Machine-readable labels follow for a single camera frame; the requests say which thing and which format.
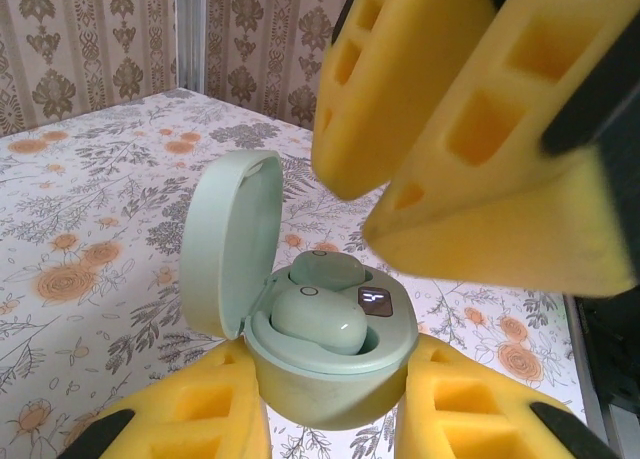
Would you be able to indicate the mint green earbud charging case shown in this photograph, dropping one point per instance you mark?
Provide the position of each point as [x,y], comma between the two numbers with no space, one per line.
[320,394]

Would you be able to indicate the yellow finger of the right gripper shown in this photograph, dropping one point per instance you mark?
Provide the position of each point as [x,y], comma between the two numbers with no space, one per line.
[500,229]
[425,54]

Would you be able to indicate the aluminium corner post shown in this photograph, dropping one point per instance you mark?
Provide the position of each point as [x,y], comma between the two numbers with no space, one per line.
[190,29]

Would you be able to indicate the aluminium table side rail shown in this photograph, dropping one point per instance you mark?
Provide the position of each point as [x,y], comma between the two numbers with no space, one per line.
[590,379]

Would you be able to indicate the floral patterned table cover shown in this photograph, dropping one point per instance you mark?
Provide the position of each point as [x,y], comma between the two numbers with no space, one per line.
[75,204]

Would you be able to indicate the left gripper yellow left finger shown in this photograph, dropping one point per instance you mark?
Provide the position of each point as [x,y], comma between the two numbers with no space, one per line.
[200,419]

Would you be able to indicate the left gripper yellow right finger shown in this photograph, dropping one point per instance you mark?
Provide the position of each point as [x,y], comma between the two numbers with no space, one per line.
[500,429]

